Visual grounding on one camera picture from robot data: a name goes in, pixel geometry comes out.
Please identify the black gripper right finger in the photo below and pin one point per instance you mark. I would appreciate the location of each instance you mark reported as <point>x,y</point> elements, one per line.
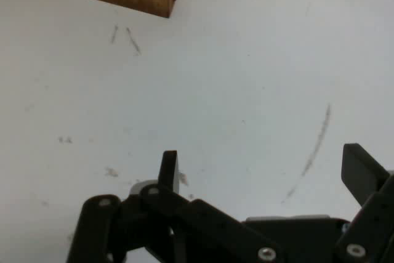
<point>360,173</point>

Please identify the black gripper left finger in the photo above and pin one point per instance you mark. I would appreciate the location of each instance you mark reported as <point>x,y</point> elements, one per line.
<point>197,223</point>

